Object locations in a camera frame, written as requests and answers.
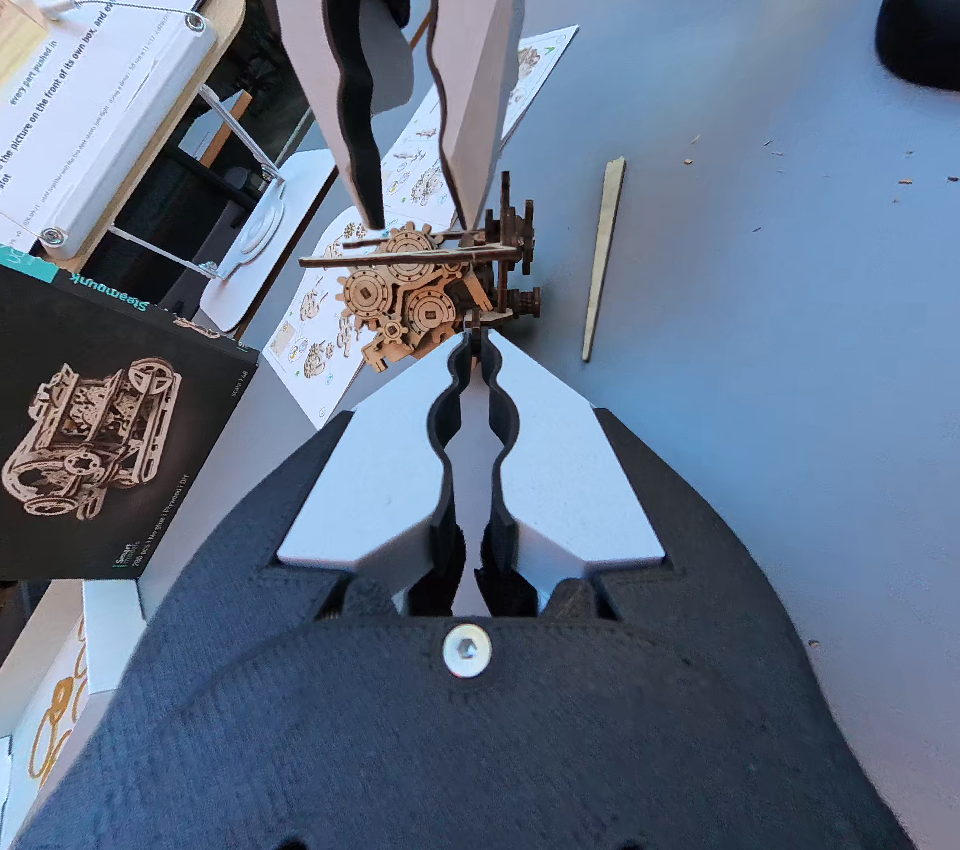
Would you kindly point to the thin wooden strip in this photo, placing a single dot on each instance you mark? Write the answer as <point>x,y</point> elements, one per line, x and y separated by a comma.
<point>604,250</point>

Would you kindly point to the white round stand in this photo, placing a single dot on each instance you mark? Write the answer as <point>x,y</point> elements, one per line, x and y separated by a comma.
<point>150,115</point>

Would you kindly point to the wooden mechanical model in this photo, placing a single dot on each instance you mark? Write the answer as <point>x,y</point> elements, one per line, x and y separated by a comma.
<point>517,228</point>

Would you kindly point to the black model kit box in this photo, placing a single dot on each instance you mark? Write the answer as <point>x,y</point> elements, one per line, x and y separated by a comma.
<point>112,415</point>

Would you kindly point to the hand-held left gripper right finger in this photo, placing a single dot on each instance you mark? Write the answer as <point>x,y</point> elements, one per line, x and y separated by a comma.
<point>577,490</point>

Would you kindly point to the assembly instruction booklet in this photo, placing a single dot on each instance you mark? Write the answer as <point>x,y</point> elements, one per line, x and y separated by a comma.
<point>322,340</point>

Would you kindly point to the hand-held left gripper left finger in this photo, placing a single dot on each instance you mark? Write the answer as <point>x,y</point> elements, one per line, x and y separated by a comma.
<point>367,490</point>

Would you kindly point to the white cardboard box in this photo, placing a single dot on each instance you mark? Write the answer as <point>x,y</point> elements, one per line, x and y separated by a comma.
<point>112,632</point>

